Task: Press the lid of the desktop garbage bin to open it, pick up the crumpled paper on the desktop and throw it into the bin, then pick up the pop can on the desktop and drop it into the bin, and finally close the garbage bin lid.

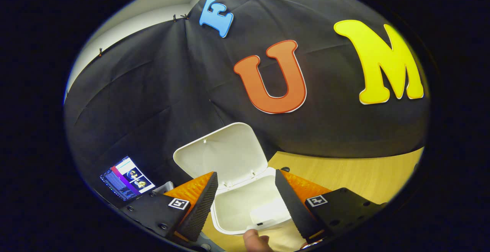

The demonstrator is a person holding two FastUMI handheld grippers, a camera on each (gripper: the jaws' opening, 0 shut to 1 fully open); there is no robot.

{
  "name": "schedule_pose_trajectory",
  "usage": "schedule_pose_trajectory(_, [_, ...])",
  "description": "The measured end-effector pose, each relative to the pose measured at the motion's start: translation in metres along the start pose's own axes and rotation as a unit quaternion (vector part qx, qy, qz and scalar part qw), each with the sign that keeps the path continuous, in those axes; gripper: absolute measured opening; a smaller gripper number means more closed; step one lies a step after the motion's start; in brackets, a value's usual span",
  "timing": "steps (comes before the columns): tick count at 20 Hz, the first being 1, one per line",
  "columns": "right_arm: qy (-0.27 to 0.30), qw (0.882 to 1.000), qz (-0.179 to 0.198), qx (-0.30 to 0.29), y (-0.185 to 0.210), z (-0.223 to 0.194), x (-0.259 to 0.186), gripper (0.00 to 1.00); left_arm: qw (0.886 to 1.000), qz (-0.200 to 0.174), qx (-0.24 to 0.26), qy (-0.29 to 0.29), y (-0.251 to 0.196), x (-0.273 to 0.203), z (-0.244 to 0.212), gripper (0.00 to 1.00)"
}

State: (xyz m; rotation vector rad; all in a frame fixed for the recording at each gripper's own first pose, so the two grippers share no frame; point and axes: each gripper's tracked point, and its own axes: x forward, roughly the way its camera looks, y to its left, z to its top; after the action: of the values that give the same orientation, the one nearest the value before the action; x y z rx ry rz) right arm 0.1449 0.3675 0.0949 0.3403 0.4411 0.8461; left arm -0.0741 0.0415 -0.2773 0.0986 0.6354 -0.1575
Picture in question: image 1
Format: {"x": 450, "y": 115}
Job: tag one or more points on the wooden desktop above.
{"x": 344, "y": 175}

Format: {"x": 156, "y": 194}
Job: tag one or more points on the white device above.
{"x": 164, "y": 187}

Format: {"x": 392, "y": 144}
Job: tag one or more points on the white desktop garbage bin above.
{"x": 226, "y": 156}

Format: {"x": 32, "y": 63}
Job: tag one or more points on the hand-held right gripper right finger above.
{"x": 296, "y": 210}

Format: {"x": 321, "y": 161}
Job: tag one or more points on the black backdrop cloth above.
{"x": 153, "y": 91}

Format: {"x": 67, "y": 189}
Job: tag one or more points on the computer monitor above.
{"x": 128, "y": 179}

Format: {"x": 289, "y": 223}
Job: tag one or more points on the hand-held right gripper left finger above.
{"x": 203, "y": 210}

